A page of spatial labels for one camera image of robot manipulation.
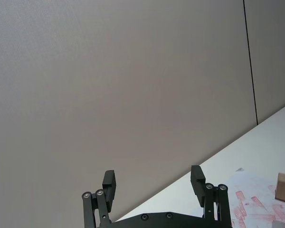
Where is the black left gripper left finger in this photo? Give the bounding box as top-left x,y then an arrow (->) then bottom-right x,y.
81,170 -> 116,228

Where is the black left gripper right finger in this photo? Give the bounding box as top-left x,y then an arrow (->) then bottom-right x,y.
190,165 -> 229,228

